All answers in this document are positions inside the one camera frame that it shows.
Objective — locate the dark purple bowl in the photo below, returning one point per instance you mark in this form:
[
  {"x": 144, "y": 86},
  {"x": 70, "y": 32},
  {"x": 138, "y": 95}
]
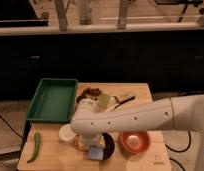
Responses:
[{"x": 109, "y": 146}]

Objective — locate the blue sponge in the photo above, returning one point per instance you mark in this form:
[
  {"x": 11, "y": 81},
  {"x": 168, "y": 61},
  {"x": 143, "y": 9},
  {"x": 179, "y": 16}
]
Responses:
[{"x": 95, "y": 154}]

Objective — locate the green chili pepper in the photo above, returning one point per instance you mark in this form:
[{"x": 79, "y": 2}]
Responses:
[{"x": 37, "y": 142}]

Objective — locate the green plastic tray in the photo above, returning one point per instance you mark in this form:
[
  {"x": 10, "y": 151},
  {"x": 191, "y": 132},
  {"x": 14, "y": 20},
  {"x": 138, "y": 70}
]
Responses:
[{"x": 53, "y": 101}]

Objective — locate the orange yellow toy fruit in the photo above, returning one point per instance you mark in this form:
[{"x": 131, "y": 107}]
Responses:
[{"x": 80, "y": 146}]

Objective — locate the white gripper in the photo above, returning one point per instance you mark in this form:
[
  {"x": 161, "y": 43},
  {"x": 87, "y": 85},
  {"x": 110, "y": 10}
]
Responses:
[{"x": 97, "y": 141}]

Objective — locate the orange red bowl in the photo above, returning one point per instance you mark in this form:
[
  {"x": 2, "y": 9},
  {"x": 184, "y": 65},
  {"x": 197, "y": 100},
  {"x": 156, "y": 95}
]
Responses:
[{"x": 134, "y": 142}]

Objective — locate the white cup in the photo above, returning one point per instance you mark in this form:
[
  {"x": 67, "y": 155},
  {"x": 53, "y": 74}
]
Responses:
[{"x": 66, "y": 134}]

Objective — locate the dark food pile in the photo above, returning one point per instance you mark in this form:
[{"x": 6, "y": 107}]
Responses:
[{"x": 91, "y": 93}]

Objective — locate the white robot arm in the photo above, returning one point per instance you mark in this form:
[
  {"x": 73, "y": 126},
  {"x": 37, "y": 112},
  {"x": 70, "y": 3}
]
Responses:
[{"x": 177, "y": 113}]

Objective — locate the pale green round lid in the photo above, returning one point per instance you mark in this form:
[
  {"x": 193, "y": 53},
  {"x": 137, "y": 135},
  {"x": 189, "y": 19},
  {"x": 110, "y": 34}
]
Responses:
[{"x": 105, "y": 101}]

